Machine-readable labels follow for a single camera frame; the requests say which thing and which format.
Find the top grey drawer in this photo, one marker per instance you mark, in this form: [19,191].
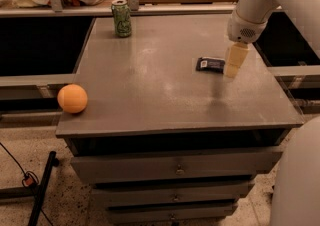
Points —
[176,165]

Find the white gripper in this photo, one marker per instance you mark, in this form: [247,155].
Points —
[240,29]

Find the grey drawer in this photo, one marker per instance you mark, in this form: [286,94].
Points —
[173,193]
[170,213]
[176,165]

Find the grey drawer cabinet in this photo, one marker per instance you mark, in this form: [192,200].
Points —
[146,96]

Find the dark blue rxbar wrapper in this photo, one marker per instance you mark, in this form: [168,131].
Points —
[210,64]

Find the green soda can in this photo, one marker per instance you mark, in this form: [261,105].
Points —
[121,16]

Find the orange ball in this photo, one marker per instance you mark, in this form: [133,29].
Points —
[72,98]

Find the bottom grey drawer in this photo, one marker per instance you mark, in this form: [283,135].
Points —
[170,213]

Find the middle grey drawer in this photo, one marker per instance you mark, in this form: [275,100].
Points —
[173,193]

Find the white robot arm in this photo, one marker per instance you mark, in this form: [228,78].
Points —
[296,196]

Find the grey metal rail frame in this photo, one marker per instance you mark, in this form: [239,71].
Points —
[137,7]

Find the black stand leg left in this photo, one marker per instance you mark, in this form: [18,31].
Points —
[52,162]

